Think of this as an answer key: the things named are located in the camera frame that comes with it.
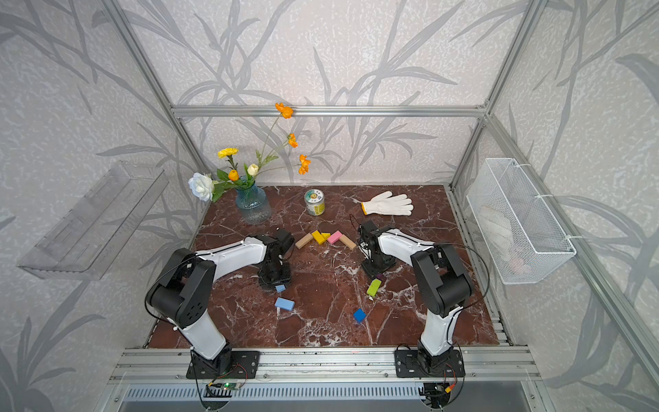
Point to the white wire basket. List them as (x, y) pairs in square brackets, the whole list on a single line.
[(503, 185)]

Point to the clear acrylic wall shelf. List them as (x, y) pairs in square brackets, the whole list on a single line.
[(85, 243)]

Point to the blue glass vase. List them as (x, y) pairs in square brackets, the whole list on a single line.
[(253, 205)]

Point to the white cotton glove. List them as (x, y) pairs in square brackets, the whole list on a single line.
[(386, 204)]

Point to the light blue block lower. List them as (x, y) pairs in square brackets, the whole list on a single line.
[(285, 304)]

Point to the aluminium front rail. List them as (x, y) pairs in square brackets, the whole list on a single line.
[(307, 365)]

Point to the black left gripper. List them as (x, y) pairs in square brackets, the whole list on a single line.
[(284, 281)]

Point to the sunflower seed tin can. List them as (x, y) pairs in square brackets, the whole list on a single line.
[(315, 202)]

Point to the white items in basket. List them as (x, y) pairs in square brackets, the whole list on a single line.
[(498, 229)]

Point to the dark blue cube block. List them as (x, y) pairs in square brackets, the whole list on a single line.
[(359, 315)]

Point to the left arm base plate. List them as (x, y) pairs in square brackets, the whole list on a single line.
[(229, 364)]

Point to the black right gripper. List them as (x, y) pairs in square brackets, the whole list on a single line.
[(370, 271)]

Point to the pink rectangular block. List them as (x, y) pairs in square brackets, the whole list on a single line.
[(335, 237)]

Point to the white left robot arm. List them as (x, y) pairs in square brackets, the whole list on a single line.
[(182, 291)]

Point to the natural wood block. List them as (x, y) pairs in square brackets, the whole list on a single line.
[(305, 240), (349, 243)]

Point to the lime green block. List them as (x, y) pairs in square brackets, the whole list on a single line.
[(374, 287)]

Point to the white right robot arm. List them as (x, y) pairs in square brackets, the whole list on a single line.
[(444, 283)]

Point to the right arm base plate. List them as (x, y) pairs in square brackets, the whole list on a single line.
[(420, 364)]

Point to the yellow rectangular block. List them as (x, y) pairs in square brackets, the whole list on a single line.
[(319, 237)]

